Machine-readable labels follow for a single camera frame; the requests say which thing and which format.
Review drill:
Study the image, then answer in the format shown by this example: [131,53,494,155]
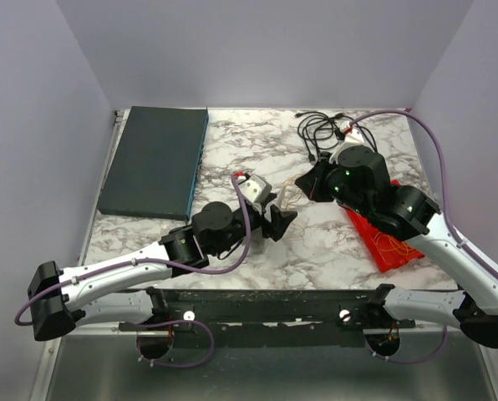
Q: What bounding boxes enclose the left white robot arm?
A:
[26,201,297,342]

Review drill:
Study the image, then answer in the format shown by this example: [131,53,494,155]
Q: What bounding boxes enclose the red plastic bin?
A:
[343,179,425,274]

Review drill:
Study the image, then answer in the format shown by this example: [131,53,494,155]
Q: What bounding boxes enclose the aluminium frame rail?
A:
[69,323,121,336]

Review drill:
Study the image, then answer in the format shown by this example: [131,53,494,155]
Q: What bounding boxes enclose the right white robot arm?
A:
[295,145,498,348]

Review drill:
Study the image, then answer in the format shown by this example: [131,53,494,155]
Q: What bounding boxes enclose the dark grey network switch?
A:
[97,106,209,221]

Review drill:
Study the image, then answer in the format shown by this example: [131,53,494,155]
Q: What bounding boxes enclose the black USB cable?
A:
[294,110,379,164]

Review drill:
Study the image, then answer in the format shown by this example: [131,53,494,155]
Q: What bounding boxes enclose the yellow wires in bin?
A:
[372,233,419,263]

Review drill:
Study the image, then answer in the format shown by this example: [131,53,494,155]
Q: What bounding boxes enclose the grey cable spool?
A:
[257,185,287,254]

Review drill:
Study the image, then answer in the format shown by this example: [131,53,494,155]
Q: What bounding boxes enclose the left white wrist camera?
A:
[237,175,272,212]

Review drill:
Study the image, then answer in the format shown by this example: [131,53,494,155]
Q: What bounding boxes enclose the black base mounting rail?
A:
[137,288,421,358]

